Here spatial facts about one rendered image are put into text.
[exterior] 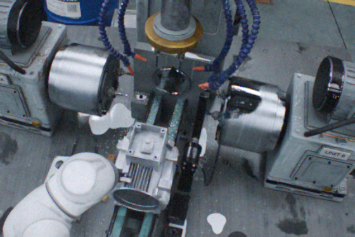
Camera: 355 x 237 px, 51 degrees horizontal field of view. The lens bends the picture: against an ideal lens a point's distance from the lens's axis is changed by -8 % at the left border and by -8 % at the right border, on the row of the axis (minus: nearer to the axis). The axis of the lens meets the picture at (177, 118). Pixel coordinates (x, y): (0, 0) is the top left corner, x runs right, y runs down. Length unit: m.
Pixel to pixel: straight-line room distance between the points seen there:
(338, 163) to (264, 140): 0.27
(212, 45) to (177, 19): 0.37
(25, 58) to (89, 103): 0.28
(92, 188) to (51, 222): 0.12
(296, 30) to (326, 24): 0.35
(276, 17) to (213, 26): 2.19
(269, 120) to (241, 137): 0.11
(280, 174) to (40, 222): 0.94
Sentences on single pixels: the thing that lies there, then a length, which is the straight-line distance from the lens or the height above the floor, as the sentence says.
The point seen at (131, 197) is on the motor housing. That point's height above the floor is 0.95.
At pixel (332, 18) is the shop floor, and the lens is 3.90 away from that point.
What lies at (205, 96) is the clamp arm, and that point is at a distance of 1.17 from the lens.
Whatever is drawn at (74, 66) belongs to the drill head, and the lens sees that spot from 1.38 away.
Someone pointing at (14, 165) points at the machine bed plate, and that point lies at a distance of 1.62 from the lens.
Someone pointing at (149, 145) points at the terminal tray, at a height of 1.13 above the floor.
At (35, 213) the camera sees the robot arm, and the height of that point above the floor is 1.41.
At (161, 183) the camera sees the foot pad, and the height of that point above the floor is 1.08.
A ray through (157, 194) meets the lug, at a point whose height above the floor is 1.09.
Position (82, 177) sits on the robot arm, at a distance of 0.76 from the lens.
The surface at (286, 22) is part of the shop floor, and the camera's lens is 3.59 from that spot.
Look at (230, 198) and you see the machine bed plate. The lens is 1.51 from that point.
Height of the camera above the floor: 2.15
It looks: 54 degrees down
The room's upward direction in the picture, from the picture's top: 7 degrees clockwise
